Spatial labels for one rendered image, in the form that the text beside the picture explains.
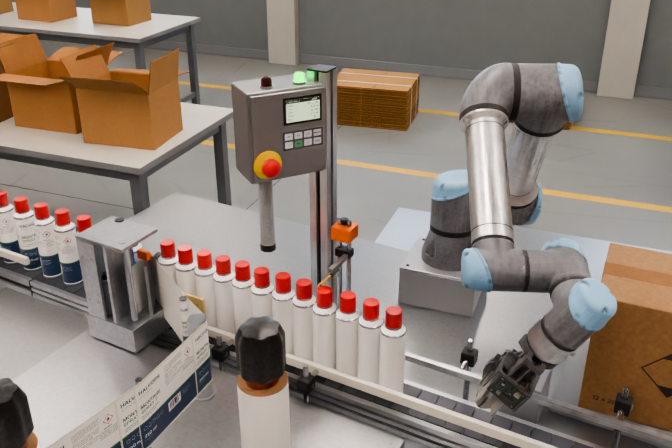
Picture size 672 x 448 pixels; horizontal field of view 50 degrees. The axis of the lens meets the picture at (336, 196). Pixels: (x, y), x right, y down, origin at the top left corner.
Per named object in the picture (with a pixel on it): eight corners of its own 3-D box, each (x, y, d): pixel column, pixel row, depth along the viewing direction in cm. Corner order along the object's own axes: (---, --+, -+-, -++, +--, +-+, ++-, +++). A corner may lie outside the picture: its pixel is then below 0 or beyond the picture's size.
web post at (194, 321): (188, 397, 147) (179, 321, 139) (202, 384, 151) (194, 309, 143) (206, 405, 145) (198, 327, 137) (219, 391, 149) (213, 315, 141)
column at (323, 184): (311, 343, 172) (306, 68, 144) (321, 333, 176) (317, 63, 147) (328, 349, 170) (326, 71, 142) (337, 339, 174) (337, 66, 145)
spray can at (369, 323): (352, 385, 151) (353, 302, 142) (366, 372, 155) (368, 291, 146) (372, 395, 148) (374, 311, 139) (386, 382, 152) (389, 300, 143)
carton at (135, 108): (57, 150, 302) (41, 62, 286) (121, 113, 346) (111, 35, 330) (147, 160, 291) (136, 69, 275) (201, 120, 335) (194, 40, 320)
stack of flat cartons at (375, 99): (326, 123, 568) (325, 84, 555) (344, 103, 614) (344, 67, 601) (406, 131, 552) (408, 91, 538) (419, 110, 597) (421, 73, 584)
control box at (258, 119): (235, 169, 152) (230, 81, 144) (308, 155, 159) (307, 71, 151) (252, 186, 144) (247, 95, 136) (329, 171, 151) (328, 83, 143)
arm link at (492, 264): (456, 50, 144) (468, 277, 121) (511, 50, 144) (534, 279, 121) (449, 85, 155) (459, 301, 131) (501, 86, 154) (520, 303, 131)
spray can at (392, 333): (374, 397, 147) (376, 313, 139) (384, 382, 152) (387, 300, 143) (397, 405, 145) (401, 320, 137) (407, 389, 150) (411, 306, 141)
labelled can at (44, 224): (39, 276, 191) (25, 206, 182) (54, 267, 195) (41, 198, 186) (53, 281, 188) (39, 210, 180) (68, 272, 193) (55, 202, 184)
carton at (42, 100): (-14, 134, 319) (-32, 51, 303) (64, 100, 364) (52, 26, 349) (70, 146, 305) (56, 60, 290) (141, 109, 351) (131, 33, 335)
